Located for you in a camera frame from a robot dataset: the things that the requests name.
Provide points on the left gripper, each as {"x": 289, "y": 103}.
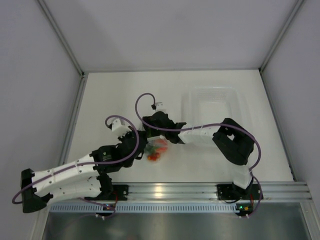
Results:
{"x": 129, "y": 134}

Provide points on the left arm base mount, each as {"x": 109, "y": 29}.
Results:
{"x": 120, "y": 192}

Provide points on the slotted cable duct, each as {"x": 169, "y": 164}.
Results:
{"x": 135, "y": 207}

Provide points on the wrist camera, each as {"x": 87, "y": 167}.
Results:
{"x": 159, "y": 107}
{"x": 118, "y": 127}

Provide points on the aluminium mounting rail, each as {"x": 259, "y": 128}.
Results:
{"x": 203, "y": 191}

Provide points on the fake dark green vegetable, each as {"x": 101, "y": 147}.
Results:
{"x": 150, "y": 149}

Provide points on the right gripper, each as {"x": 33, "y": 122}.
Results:
{"x": 148, "y": 123}

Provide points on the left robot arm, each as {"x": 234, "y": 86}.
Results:
{"x": 86, "y": 177}

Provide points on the clear plastic basket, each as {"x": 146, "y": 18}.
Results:
{"x": 204, "y": 105}

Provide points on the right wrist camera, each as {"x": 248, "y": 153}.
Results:
{"x": 159, "y": 107}

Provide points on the fake red cherry tomatoes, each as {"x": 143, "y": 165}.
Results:
{"x": 154, "y": 157}

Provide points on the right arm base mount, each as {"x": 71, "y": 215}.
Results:
{"x": 231, "y": 192}

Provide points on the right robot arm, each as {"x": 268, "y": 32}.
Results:
{"x": 232, "y": 140}

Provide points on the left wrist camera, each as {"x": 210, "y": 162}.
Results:
{"x": 118, "y": 127}

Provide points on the clear zip top bag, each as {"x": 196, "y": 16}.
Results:
{"x": 151, "y": 141}

